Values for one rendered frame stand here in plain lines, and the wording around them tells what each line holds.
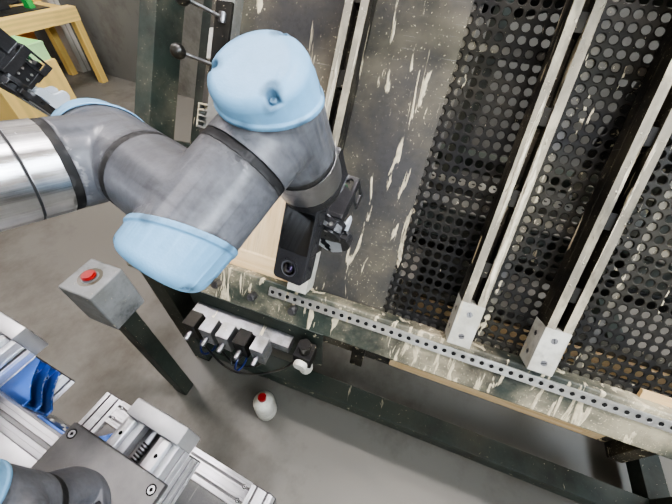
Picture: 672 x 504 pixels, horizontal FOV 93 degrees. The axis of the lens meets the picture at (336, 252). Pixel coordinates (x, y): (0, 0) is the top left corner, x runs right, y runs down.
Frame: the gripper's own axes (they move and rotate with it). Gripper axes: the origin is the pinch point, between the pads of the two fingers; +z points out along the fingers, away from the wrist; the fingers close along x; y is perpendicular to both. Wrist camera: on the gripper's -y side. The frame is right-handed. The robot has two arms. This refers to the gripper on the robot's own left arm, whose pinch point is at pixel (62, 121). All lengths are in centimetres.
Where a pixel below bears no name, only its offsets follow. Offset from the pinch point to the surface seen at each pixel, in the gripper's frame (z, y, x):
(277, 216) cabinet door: 38, 9, -37
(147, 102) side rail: 21.0, 20.8, 11.6
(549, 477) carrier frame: 114, -28, -161
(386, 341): 50, -10, -81
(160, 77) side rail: 20.0, 29.5, 11.7
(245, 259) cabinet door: 45, -7, -30
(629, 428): 54, -1, -145
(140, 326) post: 57, -46, 0
